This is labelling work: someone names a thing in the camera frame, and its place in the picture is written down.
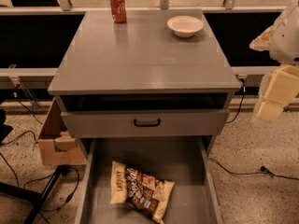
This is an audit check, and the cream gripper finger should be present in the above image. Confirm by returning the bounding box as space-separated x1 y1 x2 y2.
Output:
255 65 299 122
249 26 273 51

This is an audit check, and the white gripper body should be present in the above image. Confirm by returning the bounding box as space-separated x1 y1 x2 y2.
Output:
269 0 299 65

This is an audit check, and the brown chip bag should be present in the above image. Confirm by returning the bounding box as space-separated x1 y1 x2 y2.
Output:
110 161 175 224

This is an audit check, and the grey top drawer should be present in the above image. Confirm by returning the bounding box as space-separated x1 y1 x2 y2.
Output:
62 109 229 138

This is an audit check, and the grey open middle drawer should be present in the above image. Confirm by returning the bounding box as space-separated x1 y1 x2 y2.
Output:
75 137 223 224

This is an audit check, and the grey drawer cabinet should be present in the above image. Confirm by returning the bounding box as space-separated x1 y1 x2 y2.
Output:
49 9 240 149

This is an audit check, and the white paper bowl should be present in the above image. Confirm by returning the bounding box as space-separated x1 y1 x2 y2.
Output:
167 16 204 38

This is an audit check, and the red soda can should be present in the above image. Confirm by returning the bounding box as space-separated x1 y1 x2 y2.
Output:
110 0 127 23

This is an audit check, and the cardboard box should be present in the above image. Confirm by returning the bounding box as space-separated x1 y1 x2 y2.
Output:
38 100 86 166

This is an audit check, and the black tripod stand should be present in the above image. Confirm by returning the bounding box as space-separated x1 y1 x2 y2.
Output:
0 165 68 224

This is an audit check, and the black floor cable right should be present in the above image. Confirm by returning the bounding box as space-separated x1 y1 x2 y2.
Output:
207 157 299 182

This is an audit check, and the black floor cable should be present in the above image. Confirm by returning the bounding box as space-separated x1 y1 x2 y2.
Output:
0 84 81 224
207 157 299 182

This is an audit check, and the black drawer handle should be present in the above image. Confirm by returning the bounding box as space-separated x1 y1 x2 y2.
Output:
134 119 161 128

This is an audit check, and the black floor cable left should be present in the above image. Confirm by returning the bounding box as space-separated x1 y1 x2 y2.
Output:
0 84 81 224

